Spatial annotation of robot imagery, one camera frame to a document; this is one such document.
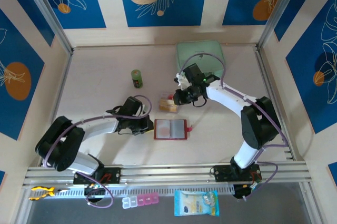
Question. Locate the red leather card holder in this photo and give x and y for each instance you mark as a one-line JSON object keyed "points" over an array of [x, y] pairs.
{"points": [[181, 129]]}

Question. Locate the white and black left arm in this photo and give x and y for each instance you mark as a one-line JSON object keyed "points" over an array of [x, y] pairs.
{"points": [[100, 129]]}

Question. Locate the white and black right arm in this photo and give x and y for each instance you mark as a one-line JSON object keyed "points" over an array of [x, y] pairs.
{"points": [[226, 97]]}

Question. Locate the clear acrylic card stand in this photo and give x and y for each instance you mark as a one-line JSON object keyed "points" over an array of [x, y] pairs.
{"points": [[164, 95]]}

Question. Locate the green cylindrical battery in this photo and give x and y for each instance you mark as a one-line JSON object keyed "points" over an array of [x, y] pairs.
{"points": [[137, 77]]}

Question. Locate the mint green zip pouch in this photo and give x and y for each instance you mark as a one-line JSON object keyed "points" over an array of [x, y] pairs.
{"points": [[205, 47]]}

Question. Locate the white and pink pill organiser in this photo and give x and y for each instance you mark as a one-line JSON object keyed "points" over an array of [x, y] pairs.
{"points": [[142, 199]]}

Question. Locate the blue and yellow wipes packet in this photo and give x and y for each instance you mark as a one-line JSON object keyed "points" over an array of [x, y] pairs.
{"points": [[194, 204]]}

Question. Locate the yellow and black pliers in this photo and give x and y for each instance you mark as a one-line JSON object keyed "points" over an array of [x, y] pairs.
{"points": [[50, 191]]}

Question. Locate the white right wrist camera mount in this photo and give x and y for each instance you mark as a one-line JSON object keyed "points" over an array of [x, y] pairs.
{"points": [[181, 81]]}

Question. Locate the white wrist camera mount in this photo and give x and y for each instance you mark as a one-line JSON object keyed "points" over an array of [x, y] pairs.
{"points": [[181, 81], [140, 110]]}

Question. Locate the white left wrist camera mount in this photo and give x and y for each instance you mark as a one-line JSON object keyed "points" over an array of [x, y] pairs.
{"points": [[140, 110]]}

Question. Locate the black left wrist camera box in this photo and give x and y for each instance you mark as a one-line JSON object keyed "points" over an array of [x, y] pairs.
{"points": [[133, 106]]}

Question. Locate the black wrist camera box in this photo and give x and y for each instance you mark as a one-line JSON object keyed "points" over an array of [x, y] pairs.
{"points": [[133, 106], [193, 72]]}

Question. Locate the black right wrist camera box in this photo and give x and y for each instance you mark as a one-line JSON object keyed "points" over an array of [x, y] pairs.
{"points": [[193, 72]]}

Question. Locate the aluminium mounting rail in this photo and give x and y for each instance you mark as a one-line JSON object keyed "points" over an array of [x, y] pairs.
{"points": [[168, 174]]}

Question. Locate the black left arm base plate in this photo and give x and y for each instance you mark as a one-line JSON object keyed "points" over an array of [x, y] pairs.
{"points": [[116, 175]]}

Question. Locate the aluminium side rail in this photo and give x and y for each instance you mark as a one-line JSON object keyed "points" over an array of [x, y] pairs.
{"points": [[268, 81]]}

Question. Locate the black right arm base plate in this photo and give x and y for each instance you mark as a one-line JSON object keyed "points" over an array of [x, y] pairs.
{"points": [[221, 172]]}

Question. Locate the aluminium frame post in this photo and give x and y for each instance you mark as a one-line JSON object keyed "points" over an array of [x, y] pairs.
{"points": [[279, 10], [52, 15]]}

